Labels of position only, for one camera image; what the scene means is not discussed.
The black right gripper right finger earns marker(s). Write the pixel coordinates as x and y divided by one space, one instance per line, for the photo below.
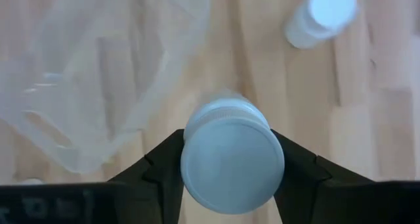
305 184

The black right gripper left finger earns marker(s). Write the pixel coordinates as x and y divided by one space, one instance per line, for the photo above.
154 184

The white pill bottle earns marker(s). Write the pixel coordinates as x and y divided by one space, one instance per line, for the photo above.
229 165
328 7

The clear plastic basket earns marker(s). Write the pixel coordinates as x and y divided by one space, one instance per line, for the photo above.
65 86

